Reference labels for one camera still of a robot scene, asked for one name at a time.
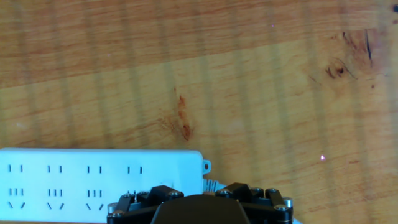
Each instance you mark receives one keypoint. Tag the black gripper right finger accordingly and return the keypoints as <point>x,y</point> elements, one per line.
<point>267,202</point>

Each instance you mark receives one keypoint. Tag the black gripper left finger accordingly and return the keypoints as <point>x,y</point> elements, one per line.
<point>136,202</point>

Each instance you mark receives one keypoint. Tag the white power strip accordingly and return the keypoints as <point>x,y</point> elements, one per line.
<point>77,180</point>

